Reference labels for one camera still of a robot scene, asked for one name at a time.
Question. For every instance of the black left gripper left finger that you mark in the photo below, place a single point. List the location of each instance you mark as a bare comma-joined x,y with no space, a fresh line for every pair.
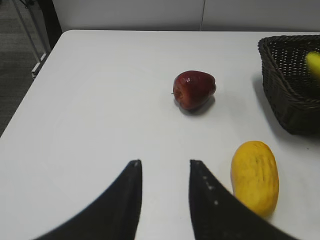
114,215

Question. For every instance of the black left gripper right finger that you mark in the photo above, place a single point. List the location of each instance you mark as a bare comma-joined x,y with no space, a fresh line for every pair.
217,215

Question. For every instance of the yellow plastic banana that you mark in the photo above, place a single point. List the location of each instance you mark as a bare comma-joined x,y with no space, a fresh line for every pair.
312,60

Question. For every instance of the dark woven wicker basket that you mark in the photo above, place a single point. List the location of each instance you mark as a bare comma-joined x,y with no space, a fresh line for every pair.
292,93

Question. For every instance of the yellow mango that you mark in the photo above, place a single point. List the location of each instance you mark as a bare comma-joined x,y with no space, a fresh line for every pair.
254,177

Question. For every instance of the dark red wax apple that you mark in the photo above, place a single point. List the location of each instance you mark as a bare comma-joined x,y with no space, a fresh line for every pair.
192,89

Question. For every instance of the grey metal stand leg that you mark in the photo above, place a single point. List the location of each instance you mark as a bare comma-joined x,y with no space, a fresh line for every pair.
33,33

